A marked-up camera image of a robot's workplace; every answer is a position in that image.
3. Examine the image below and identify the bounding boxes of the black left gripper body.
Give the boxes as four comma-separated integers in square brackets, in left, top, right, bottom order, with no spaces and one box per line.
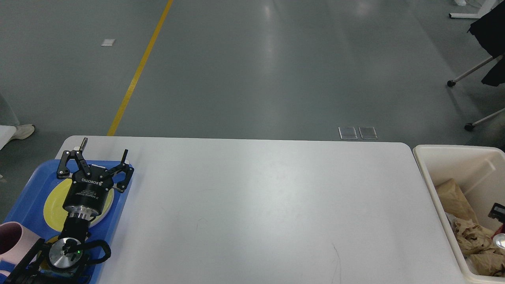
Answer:
[62,173,114,220]

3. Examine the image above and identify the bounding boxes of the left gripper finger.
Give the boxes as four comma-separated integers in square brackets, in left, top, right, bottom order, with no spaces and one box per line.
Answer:
[107,149,134,192]
[56,137,91,179]

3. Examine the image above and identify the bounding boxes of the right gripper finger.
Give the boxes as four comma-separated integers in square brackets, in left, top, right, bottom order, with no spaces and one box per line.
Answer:
[488,203,505,222]

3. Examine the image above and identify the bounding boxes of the red foil wrapper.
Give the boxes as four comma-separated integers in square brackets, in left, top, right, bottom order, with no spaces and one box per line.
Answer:
[492,224,505,250]

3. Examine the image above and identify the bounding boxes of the beige napkin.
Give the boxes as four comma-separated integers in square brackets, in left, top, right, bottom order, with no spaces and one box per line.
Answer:
[468,248,505,277]
[453,217,494,256]

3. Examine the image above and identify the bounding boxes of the yellow plastic plate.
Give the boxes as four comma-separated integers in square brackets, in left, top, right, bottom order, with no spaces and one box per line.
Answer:
[43,177,115,232]

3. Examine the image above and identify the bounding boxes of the pink ribbed mug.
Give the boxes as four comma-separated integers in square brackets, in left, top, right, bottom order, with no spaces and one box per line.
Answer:
[0,221,40,265]

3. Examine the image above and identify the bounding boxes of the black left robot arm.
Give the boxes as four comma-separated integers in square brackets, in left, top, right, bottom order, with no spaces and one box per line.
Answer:
[1,138,134,284]

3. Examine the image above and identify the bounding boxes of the brown paper bag in bin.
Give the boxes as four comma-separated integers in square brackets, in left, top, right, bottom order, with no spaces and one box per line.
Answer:
[435,178,479,224]

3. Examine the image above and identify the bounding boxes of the cream plastic bin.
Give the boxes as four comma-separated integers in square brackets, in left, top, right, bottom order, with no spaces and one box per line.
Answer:
[413,144,505,284]

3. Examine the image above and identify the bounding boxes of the blue plastic tray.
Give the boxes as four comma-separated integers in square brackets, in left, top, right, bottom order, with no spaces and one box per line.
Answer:
[0,159,135,284]

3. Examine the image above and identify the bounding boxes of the white shoe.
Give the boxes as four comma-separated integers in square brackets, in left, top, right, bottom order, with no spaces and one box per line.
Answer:
[9,124,36,141]

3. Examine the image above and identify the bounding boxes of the floor outlet plates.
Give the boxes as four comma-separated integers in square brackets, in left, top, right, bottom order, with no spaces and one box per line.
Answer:
[338,126,378,140]

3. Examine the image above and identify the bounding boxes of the black jacket on chair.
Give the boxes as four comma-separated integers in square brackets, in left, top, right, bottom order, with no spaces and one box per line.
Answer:
[469,2,505,87]

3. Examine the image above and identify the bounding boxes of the white desk frame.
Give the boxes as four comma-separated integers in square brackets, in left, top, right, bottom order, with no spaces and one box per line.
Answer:
[448,0,503,19]

